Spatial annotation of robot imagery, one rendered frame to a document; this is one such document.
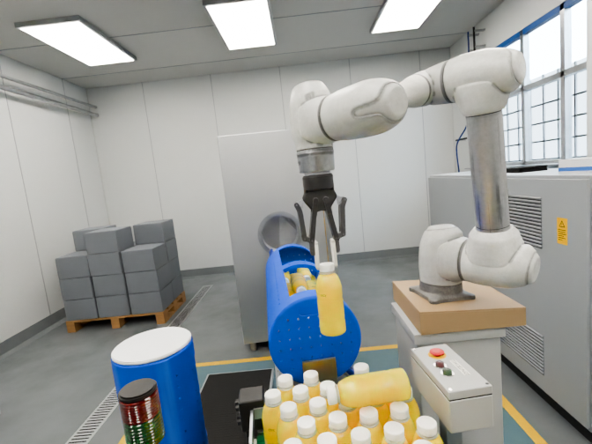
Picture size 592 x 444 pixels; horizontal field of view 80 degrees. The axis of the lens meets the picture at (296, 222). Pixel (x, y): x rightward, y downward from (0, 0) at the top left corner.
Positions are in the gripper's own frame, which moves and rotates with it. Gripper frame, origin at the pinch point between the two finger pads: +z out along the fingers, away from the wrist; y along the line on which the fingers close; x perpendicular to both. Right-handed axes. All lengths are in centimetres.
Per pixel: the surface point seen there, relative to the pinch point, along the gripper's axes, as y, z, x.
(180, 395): 51, 52, -33
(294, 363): 10.4, 35.7, -14.2
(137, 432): 39, 19, 30
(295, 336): 9.2, 27.1, -14.3
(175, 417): 53, 58, -31
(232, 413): 50, 124, -124
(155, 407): 36.4, 16.2, 27.8
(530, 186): -147, 2, -114
